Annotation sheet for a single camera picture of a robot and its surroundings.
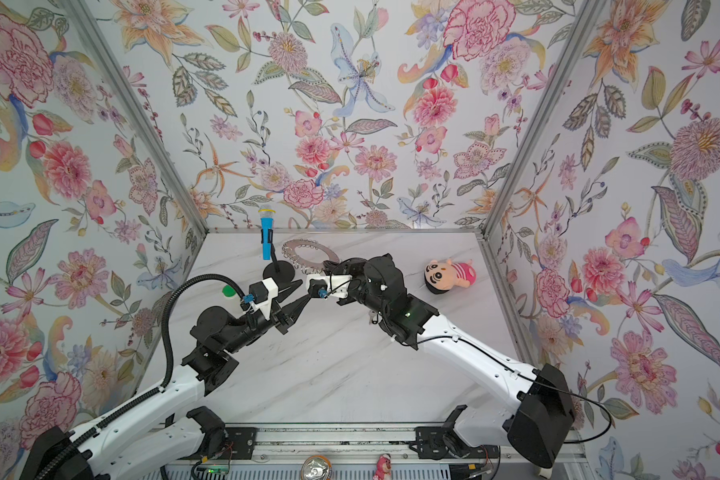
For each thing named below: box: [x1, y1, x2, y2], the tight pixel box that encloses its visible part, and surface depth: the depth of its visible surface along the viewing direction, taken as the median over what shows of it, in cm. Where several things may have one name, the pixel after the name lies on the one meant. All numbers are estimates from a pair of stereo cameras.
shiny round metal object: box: [300, 455, 333, 480], surface depth 63 cm
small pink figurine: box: [372, 453, 392, 480], surface depth 71 cm
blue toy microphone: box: [258, 206, 277, 260], surface depth 95 cm
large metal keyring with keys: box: [281, 238, 340, 260], surface depth 78 cm
